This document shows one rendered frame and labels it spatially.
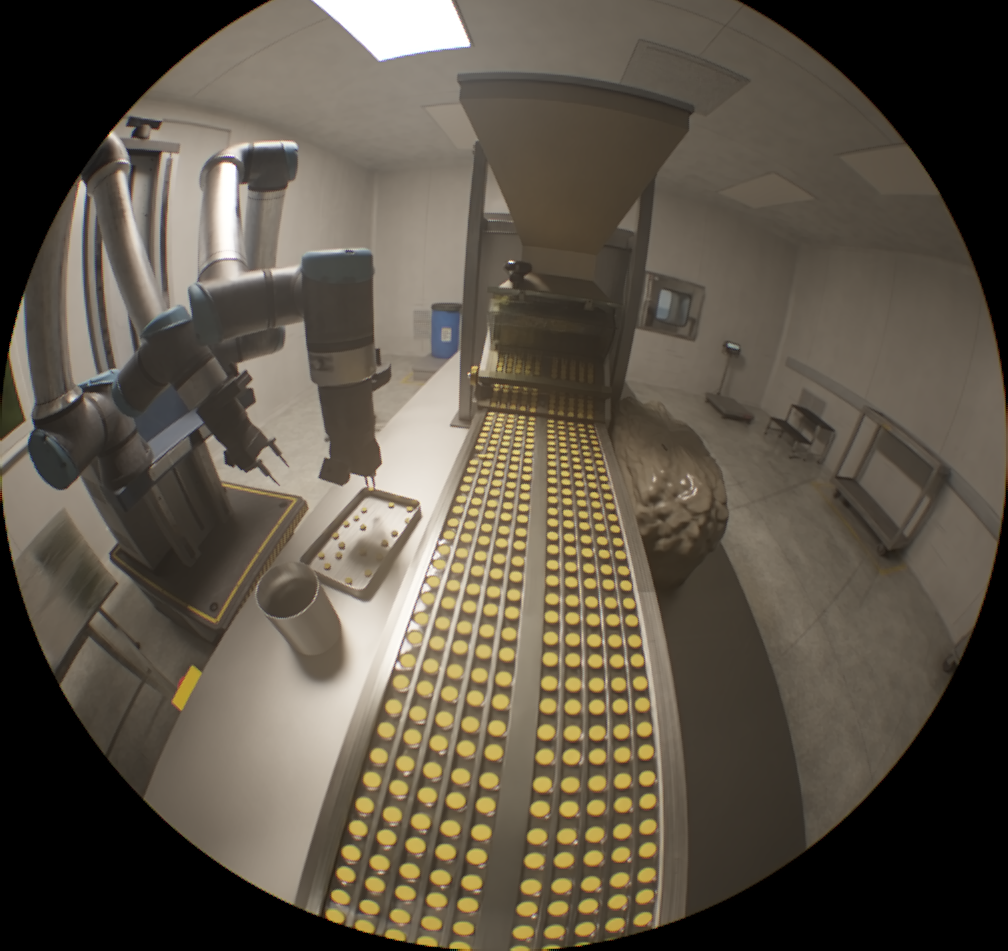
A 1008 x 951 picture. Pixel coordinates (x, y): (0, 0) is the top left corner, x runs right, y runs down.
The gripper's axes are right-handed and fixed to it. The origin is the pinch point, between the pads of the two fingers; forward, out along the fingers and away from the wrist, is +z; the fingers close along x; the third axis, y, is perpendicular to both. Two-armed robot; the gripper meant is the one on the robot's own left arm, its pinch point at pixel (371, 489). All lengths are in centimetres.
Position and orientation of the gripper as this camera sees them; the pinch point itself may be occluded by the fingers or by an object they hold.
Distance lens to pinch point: 56.2
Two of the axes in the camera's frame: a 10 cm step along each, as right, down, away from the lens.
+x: 9.7, 1.8, -1.6
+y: -2.3, 4.8, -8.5
